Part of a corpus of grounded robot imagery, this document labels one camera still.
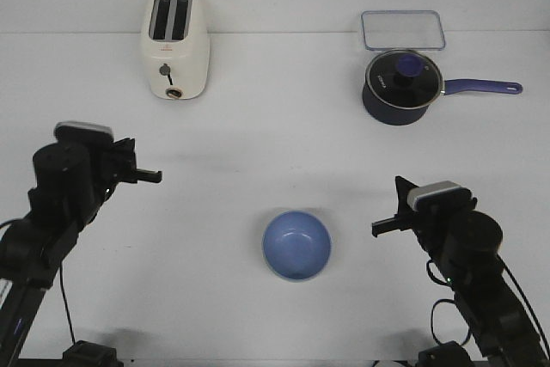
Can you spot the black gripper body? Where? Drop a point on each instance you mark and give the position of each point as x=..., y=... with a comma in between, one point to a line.
x=74, y=179
x=462, y=242

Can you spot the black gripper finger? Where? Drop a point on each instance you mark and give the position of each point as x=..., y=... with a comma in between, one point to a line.
x=124, y=153
x=148, y=176
x=388, y=225
x=403, y=188

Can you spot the clear blue-rimmed container lid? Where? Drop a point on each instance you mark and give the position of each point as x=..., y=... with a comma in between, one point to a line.
x=384, y=30

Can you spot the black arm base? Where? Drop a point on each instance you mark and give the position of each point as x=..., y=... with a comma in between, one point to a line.
x=449, y=354
x=87, y=354

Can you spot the white two-slot toaster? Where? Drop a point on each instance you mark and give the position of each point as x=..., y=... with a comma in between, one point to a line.
x=175, y=48

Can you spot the blue saucepan with handle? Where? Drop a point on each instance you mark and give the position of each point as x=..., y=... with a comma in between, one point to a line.
x=393, y=116

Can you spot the blue plastic bowl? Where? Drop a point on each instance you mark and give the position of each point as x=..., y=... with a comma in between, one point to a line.
x=296, y=245

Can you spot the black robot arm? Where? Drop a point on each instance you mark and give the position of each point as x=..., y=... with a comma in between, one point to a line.
x=32, y=250
x=336, y=269

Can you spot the glass pot lid blue knob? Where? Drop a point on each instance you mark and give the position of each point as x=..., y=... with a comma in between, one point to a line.
x=404, y=79

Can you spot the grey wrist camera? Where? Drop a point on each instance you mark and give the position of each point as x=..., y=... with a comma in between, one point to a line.
x=78, y=131
x=430, y=191

